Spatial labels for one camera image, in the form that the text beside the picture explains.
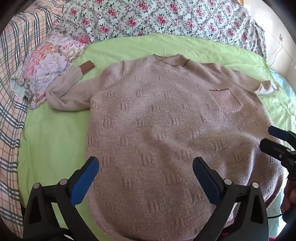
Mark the light blue patterned sheet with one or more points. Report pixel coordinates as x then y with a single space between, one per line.
284 78

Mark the plaid striped blanket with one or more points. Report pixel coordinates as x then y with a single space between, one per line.
11 115

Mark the rose print floral quilt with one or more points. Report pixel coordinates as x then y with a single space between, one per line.
161 18

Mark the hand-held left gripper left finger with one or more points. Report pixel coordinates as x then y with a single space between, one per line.
85 179

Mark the large flower print pillow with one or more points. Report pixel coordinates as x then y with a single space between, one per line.
48 67

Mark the beige knitted sweater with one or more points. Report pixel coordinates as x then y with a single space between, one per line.
161 127

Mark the person's right hand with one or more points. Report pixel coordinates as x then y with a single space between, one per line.
289 197

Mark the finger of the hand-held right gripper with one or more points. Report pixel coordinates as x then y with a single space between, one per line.
272 148
276 132

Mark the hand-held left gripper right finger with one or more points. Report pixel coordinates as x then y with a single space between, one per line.
208 183

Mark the green bed sheet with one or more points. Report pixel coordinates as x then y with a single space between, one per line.
57 139

